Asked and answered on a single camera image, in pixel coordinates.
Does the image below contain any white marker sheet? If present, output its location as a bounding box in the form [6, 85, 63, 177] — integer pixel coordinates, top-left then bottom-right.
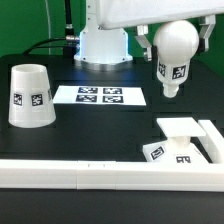
[53, 85, 146, 106]

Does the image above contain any grey thin cable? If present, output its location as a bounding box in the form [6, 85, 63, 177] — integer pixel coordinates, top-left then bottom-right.
[44, 0, 53, 56]

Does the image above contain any white L-shaped table fence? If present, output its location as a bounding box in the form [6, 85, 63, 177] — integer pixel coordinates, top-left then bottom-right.
[0, 120, 224, 192]

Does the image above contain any black cable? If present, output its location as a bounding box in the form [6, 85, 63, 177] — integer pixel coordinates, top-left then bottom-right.
[22, 0, 81, 55]

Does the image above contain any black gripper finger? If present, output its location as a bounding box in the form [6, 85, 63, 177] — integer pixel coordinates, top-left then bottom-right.
[198, 15, 216, 53]
[135, 25, 157, 62]

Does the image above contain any white lamp base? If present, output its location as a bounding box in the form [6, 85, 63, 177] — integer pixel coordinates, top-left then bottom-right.
[143, 117, 208, 164]

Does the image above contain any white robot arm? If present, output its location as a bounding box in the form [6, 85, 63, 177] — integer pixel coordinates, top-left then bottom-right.
[74, 0, 224, 71]

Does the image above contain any white lamp bulb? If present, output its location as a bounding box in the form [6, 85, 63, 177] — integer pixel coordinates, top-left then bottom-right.
[154, 20, 199, 98]

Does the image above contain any white lamp shade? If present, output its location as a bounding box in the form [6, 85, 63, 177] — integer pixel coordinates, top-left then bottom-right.
[8, 64, 56, 128]

